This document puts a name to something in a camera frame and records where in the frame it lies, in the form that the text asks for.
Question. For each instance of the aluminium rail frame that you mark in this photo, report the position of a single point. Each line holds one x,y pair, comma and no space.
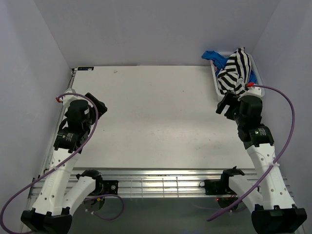
161,136

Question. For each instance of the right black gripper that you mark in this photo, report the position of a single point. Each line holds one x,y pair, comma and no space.
229,99

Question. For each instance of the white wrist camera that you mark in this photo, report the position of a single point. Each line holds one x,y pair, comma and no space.
67,99
253,90

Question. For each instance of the white plastic basket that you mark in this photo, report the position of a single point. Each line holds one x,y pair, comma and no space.
255,74

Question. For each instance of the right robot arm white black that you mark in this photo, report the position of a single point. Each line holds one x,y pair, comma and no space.
273,210

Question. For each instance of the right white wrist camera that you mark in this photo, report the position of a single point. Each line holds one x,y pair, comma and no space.
253,90

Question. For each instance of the blue tank top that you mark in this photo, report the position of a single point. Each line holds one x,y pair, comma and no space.
219,62

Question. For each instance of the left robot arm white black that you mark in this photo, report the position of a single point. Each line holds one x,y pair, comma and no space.
53,210

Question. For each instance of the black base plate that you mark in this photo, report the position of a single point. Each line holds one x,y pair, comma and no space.
104,187
216,187

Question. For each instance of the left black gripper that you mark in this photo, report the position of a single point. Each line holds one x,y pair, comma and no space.
101,108

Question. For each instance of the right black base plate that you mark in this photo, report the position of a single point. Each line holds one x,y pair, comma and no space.
216,187

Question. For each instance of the blue label sticker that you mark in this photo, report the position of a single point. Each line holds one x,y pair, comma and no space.
85,68

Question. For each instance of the black white striped tank top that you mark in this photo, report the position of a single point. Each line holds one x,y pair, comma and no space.
236,73

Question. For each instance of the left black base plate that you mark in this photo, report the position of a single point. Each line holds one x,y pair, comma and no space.
104,187

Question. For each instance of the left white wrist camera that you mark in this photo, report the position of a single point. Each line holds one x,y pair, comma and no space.
67,99

